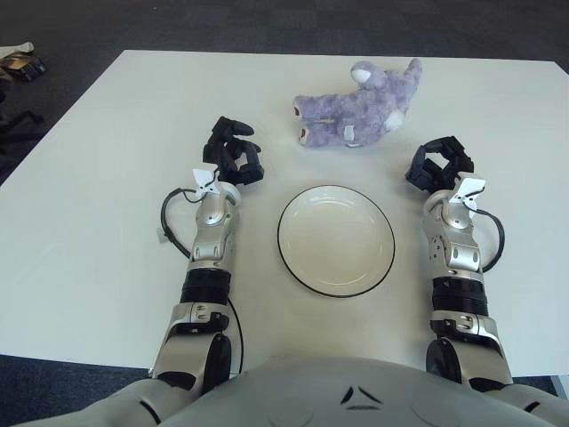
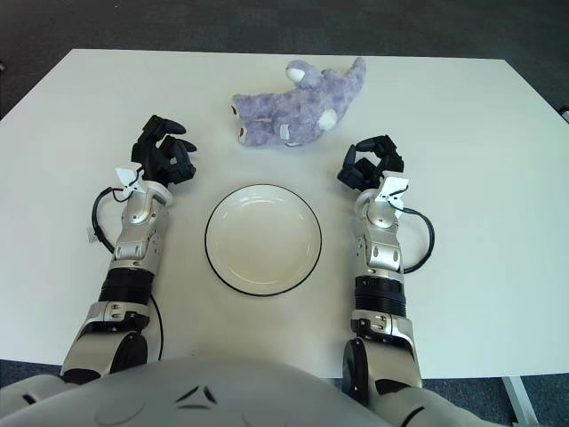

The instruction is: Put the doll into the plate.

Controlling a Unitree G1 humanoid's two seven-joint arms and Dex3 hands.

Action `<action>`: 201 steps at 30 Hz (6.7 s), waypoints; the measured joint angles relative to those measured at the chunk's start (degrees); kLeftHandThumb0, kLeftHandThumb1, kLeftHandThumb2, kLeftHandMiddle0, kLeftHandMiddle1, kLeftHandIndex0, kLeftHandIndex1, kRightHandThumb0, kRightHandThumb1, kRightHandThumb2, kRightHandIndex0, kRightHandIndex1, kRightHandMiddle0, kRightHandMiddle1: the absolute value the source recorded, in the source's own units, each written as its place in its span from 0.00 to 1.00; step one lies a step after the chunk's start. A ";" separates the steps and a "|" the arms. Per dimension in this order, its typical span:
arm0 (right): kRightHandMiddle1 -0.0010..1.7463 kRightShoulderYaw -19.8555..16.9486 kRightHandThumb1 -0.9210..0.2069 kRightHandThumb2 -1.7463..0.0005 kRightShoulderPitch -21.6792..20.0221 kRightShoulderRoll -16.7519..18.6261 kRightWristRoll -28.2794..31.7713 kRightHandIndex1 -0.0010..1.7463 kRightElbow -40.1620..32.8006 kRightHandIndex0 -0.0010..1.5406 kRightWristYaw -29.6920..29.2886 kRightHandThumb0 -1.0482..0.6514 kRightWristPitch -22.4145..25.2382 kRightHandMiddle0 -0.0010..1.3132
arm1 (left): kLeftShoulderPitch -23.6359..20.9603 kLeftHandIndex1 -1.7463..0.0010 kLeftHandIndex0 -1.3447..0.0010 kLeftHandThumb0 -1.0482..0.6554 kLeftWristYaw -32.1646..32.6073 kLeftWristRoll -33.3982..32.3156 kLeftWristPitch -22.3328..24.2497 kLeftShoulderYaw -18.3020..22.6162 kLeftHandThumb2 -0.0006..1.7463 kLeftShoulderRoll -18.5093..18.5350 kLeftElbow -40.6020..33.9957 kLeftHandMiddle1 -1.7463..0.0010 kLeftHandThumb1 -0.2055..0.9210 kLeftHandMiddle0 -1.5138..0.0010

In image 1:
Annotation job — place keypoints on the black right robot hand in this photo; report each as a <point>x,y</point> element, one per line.
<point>433,169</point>

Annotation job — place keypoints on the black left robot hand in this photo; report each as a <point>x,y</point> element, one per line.
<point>231,155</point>

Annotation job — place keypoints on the purple plush doll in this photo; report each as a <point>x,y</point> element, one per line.
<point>355,111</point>

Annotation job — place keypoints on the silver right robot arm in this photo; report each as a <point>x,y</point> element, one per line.
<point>462,258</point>

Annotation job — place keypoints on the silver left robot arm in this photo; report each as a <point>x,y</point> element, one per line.
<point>209,249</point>

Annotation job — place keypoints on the white plate with black rim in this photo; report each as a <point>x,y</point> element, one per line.
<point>335,240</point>

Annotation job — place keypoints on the black office chair base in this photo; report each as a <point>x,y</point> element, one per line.
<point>22,121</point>

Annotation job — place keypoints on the dark box on floor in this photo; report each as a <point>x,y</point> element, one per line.
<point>24,66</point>

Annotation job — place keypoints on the grey robot torso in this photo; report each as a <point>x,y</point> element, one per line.
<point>311,396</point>

